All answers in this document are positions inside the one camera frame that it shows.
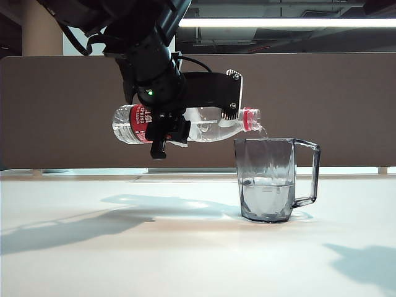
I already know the black cable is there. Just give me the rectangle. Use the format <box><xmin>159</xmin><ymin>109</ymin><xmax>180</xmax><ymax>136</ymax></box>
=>
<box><xmin>175</xmin><ymin>54</ymin><xmax>213</xmax><ymax>74</ymax></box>
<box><xmin>56</xmin><ymin>20</ymin><xmax>108</xmax><ymax>58</ymax></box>

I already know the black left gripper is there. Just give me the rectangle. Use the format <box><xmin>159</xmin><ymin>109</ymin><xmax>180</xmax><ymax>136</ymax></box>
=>
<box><xmin>134</xmin><ymin>71</ymin><xmax>192</xmax><ymax>160</ymax></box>

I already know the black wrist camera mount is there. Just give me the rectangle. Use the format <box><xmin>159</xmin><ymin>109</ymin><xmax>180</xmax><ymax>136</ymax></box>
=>
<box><xmin>181</xmin><ymin>69</ymin><xmax>244</xmax><ymax>122</ymax></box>

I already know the brown desk partition panel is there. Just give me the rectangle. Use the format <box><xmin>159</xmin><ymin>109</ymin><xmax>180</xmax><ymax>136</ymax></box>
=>
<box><xmin>0</xmin><ymin>54</ymin><xmax>396</xmax><ymax>170</ymax></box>

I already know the clear grey plastic mug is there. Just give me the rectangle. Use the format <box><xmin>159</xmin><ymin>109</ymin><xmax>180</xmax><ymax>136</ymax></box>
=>
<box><xmin>233</xmin><ymin>137</ymin><xmax>322</xmax><ymax>224</ymax></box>

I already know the red-label clear water bottle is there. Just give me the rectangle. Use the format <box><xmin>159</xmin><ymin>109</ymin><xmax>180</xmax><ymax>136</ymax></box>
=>
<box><xmin>111</xmin><ymin>103</ymin><xmax>264</xmax><ymax>146</ymax></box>

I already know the white ceiling light strip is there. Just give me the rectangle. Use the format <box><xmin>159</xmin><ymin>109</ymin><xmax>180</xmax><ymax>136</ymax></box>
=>
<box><xmin>177</xmin><ymin>17</ymin><xmax>396</xmax><ymax>29</ymax></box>

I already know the beige pillar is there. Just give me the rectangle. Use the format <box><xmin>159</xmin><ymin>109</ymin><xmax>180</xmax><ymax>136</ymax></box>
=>
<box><xmin>20</xmin><ymin>0</ymin><xmax>64</xmax><ymax>58</ymax></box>

